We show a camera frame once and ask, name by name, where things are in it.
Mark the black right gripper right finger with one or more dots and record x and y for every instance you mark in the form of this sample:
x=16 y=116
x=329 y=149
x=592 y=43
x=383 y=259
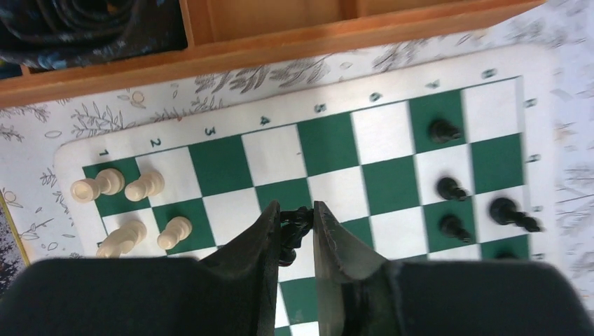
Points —
x=359 y=292

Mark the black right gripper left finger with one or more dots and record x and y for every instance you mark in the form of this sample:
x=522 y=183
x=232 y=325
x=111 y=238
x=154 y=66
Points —
x=233 y=291

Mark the green white chess board mat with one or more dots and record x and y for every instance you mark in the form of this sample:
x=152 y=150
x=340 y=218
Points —
x=362 y=147

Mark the white chess pieces row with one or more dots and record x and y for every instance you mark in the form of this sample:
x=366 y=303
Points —
x=131 y=233

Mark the black bishop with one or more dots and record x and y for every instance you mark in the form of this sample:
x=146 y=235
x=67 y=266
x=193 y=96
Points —
x=442 y=131

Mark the gold metal tin box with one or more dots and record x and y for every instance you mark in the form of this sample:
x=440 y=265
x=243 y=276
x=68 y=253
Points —
x=14 y=259

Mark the floral table cloth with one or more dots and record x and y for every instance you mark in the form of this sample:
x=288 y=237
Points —
x=30 y=134

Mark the orange wooden compartment tray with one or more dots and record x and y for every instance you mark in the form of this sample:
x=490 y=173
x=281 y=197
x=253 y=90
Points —
x=227 y=35

